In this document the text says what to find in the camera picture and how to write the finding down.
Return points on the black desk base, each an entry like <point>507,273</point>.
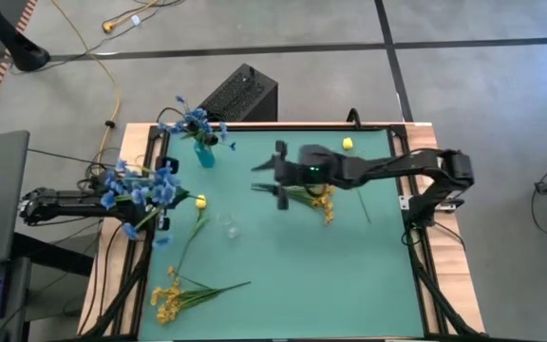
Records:
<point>50,254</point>

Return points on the blue flower bunch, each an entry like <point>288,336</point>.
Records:
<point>139,195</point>
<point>197,116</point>

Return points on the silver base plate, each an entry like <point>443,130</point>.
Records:
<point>404,204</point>

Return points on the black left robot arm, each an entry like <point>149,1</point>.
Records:
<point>64,202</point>

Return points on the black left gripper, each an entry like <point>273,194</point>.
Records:
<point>169,164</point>

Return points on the green table mat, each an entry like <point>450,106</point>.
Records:
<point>302,285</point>

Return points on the yellow tulip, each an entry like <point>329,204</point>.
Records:
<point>347,143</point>

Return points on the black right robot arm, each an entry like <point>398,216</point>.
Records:
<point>397,166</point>

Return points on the yellow rose stem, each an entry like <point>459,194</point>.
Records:
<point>201,202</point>

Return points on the blue glass vase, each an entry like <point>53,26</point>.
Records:
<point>204,157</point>

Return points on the black stand with base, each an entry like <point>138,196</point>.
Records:
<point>26,54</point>

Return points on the clear glass vase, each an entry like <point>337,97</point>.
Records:
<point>232,232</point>

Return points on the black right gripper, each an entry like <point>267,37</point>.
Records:
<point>311,166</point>

